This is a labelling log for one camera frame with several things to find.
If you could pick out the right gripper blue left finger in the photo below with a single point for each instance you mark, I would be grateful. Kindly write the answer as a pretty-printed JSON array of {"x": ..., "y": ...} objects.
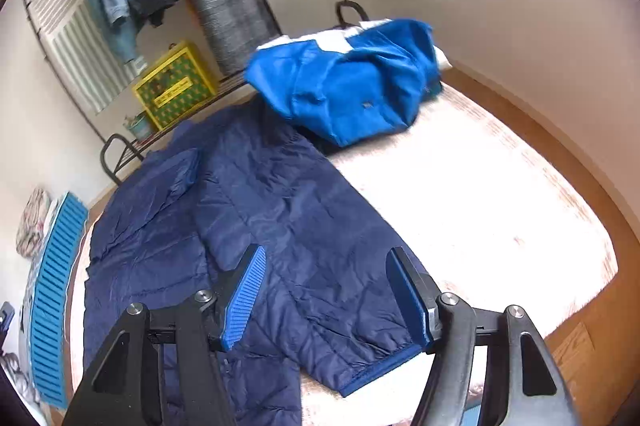
[{"x": 235, "y": 294}]

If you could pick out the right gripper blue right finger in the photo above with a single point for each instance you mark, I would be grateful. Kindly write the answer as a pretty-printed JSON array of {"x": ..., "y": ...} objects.
[{"x": 415, "y": 293}]

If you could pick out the navy puffer jacket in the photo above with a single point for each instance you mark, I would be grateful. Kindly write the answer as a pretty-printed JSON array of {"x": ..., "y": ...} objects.
[{"x": 242, "y": 177}]

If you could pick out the black metal clothes rack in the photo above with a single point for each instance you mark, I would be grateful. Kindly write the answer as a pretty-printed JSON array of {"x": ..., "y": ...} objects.
[{"x": 120, "y": 152}]

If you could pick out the blue slatted plastic crate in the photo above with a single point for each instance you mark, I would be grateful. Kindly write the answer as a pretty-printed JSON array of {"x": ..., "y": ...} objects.
[{"x": 47, "y": 319}]

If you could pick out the white crumpled cloth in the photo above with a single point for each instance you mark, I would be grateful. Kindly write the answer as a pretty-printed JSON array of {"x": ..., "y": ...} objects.
[{"x": 17, "y": 377}]

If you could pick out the floral fabric bag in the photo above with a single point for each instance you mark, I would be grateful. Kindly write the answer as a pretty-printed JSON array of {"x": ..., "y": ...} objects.
[{"x": 30, "y": 230}]

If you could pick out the plaid pink bed blanket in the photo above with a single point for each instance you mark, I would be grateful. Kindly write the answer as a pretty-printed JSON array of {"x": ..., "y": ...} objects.
[{"x": 488, "y": 217}]

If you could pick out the small potted plant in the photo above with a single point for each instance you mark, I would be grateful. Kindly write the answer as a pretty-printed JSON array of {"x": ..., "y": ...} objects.
[{"x": 140, "y": 126}]

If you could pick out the bright blue jacket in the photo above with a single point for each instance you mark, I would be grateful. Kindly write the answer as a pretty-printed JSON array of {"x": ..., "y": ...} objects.
[{"x": 346, "y": 109}]

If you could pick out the yellow green patterned box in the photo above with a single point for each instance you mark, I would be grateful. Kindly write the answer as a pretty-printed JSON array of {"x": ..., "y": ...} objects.
[{"x": 177, "y": 85}]

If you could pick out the striped white green cloth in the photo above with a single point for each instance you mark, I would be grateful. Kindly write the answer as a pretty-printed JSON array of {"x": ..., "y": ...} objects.
[{"x": 80, "y": 52}]

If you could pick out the folded white garment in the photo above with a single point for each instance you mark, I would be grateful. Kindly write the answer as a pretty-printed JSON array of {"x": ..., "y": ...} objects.
[{"x": 376, "y": 47}]

